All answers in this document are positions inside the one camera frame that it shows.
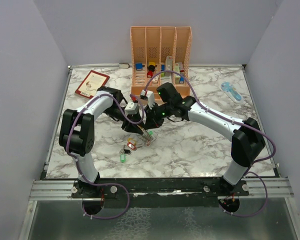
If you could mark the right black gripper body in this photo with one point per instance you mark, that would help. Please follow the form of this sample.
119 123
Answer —
157 114

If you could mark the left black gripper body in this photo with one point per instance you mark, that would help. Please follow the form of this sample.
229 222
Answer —
126 124

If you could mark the metal coil keyring yellow handle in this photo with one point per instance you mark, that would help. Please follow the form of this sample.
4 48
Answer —
145 134

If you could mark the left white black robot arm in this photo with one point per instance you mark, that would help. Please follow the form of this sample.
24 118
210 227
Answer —
77 131

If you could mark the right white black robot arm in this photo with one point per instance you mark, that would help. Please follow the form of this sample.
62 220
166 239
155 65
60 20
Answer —
245 136

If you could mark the yellow tag key lower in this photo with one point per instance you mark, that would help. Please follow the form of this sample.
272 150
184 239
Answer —
132 140

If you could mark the black tag key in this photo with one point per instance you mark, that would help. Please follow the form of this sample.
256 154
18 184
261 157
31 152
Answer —
127 151

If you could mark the red black bottle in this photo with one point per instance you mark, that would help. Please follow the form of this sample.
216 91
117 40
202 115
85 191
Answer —
150 71

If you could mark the yellow block in organizer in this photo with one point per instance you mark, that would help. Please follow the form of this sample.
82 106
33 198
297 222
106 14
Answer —
151 63

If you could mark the red cover paperback book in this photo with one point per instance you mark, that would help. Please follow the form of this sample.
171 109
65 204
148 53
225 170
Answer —
91 83

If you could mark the grey green box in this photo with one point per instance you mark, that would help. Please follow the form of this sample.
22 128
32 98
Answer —
168 65

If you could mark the peach plastic desk organizer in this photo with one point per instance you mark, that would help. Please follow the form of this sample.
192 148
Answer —
154 44

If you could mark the blue packaged item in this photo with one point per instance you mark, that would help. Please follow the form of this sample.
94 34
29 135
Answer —
230 90

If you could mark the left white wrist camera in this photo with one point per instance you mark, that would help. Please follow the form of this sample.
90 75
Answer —
132 108

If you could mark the white adapter at wall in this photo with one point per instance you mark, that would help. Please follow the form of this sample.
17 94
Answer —
124 65

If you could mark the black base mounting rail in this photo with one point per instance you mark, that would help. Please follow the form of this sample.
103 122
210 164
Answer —
157 192

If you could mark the aluminium frame rail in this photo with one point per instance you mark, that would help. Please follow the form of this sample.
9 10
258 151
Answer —
60 190

